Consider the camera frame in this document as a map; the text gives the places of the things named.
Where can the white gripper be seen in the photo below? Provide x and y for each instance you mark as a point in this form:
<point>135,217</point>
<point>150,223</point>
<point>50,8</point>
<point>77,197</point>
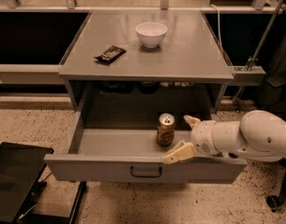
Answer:
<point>203,136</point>

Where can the orange soda can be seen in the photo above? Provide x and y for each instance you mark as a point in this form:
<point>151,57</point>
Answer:
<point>165,129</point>

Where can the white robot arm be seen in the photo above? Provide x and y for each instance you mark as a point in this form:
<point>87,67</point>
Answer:
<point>259,136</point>

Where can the grey cabinet counter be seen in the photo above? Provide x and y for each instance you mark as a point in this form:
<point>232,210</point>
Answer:
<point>189,52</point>

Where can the grey open drawer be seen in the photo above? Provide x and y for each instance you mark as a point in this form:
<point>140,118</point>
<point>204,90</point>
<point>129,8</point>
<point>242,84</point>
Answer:
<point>104,150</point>

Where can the metal diagonal rod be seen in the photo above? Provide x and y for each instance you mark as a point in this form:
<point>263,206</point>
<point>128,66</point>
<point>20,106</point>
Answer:
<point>251,61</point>

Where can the black office chair base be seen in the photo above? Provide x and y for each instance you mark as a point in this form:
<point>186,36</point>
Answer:
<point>275,201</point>

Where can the white bowl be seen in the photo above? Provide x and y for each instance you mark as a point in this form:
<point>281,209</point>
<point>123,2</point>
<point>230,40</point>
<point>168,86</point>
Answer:
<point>151,34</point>

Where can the black snack bar wrapper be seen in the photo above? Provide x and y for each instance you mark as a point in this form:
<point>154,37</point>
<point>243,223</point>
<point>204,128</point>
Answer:
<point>111,54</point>

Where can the black stool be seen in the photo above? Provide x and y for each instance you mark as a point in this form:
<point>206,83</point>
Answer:
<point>20,168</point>

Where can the black drawer handle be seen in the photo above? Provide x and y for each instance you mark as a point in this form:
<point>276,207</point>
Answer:
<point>145,173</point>

